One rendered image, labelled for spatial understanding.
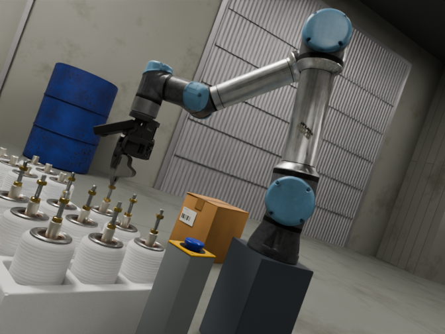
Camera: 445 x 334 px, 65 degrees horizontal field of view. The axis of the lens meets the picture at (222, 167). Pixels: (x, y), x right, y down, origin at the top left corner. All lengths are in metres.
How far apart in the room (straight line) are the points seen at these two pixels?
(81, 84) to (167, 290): 2.70
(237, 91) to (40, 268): 0.69
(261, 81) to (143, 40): 3.14
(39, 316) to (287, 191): 0.55
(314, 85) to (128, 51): 3.31
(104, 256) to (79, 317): 0.12
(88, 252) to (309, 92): 0.61
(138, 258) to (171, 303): 0.18
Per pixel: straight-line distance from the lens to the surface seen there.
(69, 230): 0.86
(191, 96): 0.95
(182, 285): 0.69
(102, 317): 0.80
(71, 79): 3.28
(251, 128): 4.46
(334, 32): 0.93
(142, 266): 0.84
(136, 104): 1.01
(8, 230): 0.82
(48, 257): 0.71
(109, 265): 0.78
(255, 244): 1.00
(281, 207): 0.85
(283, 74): 1.06
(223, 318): 1.05
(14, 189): 0.94
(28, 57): 4.02
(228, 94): 1.07
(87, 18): 4.08
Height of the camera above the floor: 0.48
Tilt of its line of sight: level
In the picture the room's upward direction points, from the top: 20 degrees clockwise
